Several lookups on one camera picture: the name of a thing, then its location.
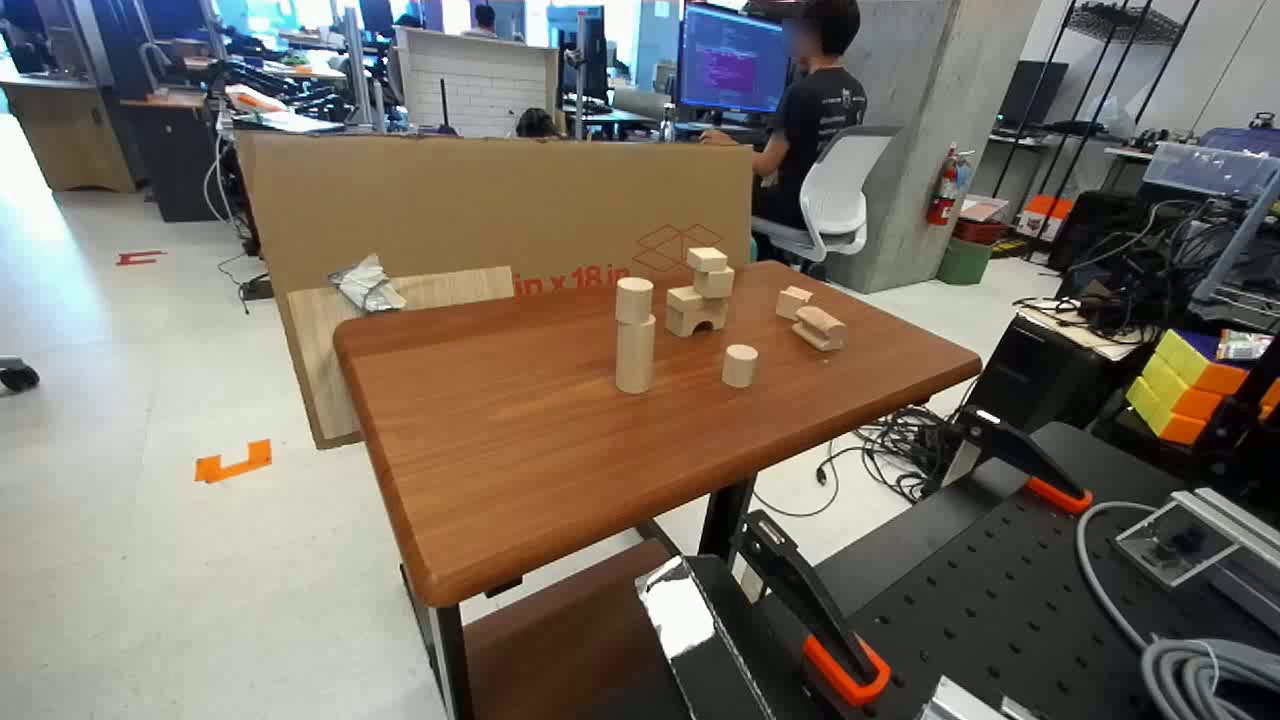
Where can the tall wooden cylinder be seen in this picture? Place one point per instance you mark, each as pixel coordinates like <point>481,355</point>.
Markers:
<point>635,356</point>

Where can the wooden arch block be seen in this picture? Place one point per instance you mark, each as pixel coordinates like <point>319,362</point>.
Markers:
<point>682,315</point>

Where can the short wooden cylinder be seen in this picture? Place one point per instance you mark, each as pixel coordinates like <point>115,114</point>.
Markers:
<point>635,297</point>
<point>740,367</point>

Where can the square wooden block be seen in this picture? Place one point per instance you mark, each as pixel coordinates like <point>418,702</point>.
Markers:
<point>717,282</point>
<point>706,259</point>

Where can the small wooden block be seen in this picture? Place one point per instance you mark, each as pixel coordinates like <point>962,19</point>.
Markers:
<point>792,303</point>

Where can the flat wooden block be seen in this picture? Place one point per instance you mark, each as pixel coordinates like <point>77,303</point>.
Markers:
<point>817,328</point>

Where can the black table leg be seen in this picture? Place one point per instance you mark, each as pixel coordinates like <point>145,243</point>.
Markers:
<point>724,513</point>

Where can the large cardboard box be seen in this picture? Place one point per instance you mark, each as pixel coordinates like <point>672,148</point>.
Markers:
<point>481,206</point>

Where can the white office chair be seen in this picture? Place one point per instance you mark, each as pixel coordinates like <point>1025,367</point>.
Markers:
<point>833,201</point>

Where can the crumpled plastic bag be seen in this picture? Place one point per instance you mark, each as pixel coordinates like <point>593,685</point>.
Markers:
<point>365,287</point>

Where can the person in black shirt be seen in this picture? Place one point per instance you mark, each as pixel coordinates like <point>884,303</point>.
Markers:
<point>812,120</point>

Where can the black clamp orange tip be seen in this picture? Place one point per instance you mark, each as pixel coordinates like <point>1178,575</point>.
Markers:
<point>1023,455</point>
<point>812,606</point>

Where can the computer monitor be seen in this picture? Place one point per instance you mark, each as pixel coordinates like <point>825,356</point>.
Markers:
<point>728,60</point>

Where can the white board panel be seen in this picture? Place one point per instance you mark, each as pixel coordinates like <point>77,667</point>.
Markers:
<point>481,82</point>

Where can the plywood board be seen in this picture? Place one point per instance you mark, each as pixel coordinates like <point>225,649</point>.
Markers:
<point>315,362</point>

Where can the green bin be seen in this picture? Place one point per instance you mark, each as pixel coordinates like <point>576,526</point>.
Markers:
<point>965,260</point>

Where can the red fire extinguisher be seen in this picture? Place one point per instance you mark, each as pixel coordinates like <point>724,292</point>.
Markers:
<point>949,186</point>

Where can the black cabinet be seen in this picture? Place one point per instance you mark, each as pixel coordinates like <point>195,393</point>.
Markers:
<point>1043,375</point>

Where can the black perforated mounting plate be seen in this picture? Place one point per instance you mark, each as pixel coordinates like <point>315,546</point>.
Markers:
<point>1015,612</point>

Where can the black metal shelf rack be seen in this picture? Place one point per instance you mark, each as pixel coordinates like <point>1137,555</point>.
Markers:
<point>1052,92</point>

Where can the dark desk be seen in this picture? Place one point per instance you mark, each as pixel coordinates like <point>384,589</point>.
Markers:
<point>173,155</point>

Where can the colourful cube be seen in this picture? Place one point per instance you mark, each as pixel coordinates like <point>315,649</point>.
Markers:
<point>1183,385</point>

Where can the light wooden cabinet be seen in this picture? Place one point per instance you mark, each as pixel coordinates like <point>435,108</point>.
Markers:
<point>73,132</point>

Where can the black caster wheel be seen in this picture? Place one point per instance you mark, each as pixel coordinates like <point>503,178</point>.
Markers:
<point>19,378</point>

